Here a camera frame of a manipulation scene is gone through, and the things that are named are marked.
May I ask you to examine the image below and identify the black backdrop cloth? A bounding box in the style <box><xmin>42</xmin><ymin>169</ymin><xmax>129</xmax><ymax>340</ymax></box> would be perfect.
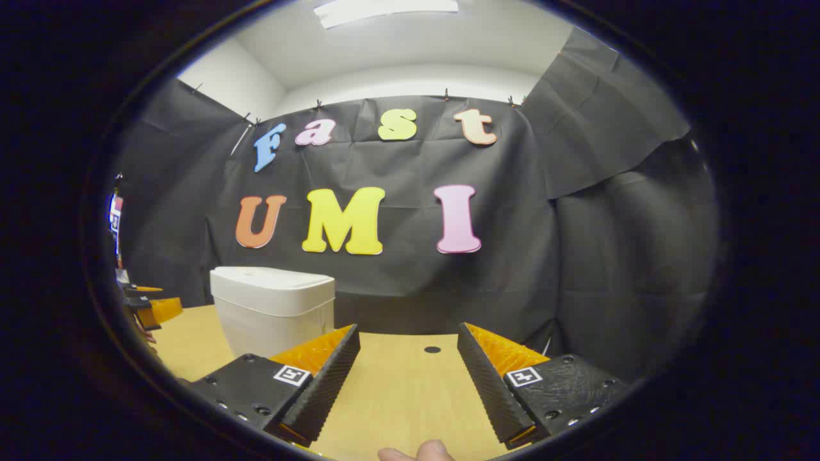
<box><xmin>112</xmin><ymin>26</ymin><xmax>721</xmax><ymax>385</ymax></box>

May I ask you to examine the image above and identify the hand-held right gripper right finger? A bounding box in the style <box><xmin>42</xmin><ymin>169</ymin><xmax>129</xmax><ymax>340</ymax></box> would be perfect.
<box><xmin>457</xmin><ymin>322</ymin><xmax>632</xmax><ymax>450</ymax></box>

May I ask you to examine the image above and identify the white desktop garbage bin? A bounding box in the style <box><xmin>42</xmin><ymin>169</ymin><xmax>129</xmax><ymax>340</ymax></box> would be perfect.
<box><xmin>209</xmin><ymin>266</ymin><xmax>336</xmax><ymax>359</ymax></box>

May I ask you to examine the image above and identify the ceiling light panel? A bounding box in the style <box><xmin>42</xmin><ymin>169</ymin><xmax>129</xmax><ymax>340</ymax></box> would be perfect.
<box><xmin>314</xmin><ymin>0</ymin><xmax>460</xmax><ymax>29</ymax></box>

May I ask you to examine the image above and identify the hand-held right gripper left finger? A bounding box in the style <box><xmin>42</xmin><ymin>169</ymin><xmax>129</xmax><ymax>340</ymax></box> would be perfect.
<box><xmin>186</xmin><ymin>323</ymin><xmax>361</xmax><ymax>449</ymax></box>

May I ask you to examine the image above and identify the wooden desktop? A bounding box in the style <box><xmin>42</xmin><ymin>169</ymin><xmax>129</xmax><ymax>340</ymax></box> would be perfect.
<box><xmin>151</xmin><ymin>304</ymin><xmax>552</xmax><ymax>461</ymax></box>

